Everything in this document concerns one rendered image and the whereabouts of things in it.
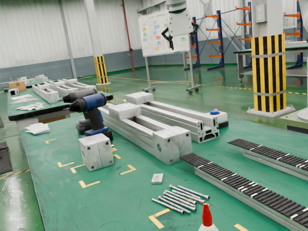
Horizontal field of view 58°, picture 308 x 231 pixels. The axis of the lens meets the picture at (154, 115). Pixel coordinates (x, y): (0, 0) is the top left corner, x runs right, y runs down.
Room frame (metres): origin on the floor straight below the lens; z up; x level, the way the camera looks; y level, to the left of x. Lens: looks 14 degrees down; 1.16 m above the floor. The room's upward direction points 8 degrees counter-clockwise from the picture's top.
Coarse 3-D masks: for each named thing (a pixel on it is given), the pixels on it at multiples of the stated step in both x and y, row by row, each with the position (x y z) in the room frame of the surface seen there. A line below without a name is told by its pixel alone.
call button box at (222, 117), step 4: (220, 112) 1.20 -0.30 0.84; (224, 112) 1.19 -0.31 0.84; (220, 116) 1.15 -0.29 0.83; (224, 116) 1.16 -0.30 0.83; (216, 120) 1.14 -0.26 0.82; (220, 120) 1.15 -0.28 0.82; (224, 120) 1.16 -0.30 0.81; (220, 124) 1.15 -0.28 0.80; (224, 124) 1.16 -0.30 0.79; (216, 128) 1.14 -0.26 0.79
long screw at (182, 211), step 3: (153, 198) 0.64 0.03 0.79; (156, 201) 0.63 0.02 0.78; (159, 201) 0.62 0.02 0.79; (162, 204) 0.61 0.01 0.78; (165, 204) 0.61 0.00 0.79; (168, 207) 0.60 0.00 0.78; (171, 207) 0.59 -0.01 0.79; (174, 207) 0.59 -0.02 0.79; (177, 210) 0.57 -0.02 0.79; (180, 210) 0.57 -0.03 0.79; (183, 210) 0.57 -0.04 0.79; (183, 213) 0.56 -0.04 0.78
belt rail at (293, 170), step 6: (246, 150) 0.82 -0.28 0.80; (246, 156) 0.82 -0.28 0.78; (252, 156) 0.80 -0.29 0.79; (258, 156) 0.78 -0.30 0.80; (264, 156) 0.76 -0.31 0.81; (264, 162) 0.76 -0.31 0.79; (270, 162) 0.74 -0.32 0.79; (276, 162) 0.72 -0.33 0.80; (282, 162) 0.70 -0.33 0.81; (276, 168) 0.72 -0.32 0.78; (282, 168) 0.70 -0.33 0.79; (288, 168) 0.69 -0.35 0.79; (294, 168) 0.67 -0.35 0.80; (294, 174) 0.67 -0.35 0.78; (300, 174) 0.65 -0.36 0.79; (306, 174) 0.64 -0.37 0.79; (306, 180) 0.64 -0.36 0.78
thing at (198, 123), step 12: (144, 108) 1.44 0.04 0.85; (156, 108) 1.35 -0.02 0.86; (168, 108) 1.35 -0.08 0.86; (180, 108) 1.28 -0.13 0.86; (156, 120) 1.32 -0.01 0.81; (168, 120) 1.21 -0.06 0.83; (180, 120) 1.12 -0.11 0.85; (192, 120) 1.04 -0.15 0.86; (204, 120) 1.08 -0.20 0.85; (192, 132) 1.06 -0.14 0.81; (204, 132) 1.02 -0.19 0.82; (216, 132) 1.06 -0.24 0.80
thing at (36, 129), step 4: (36, 124) 1.66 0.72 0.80; (40, 124) 1.65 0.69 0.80; (44, 124) 1.66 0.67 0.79; (24, 128) 1.62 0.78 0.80; (28, 128) 1.60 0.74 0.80; (32, 128) 1.57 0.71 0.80; (36, 128) 1.57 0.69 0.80; (40, 128) 1.56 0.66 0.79; (44, 128) 1.54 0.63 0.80; (48, 128) 1.58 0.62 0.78; (32, 132) 1.49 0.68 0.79; (36, 132) 1.49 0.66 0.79; (40, 132) 1.49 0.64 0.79; (44, 132) 1.50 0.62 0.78
